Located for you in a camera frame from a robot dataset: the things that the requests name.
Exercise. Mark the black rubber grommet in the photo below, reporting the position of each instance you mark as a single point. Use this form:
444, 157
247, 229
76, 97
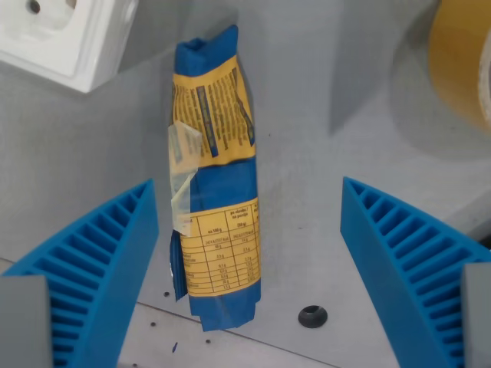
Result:
312, 316

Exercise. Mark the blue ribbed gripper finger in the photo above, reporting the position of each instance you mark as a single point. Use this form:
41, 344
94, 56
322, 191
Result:
107, 260
387, 268

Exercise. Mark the blue and yellow snack bag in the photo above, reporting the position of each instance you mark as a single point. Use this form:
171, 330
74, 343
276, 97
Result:
226, 184

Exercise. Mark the white wall socket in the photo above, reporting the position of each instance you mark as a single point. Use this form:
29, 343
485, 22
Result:
65, 42

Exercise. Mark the roll of beige adhesive tape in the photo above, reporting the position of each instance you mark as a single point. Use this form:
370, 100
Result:
456, 65

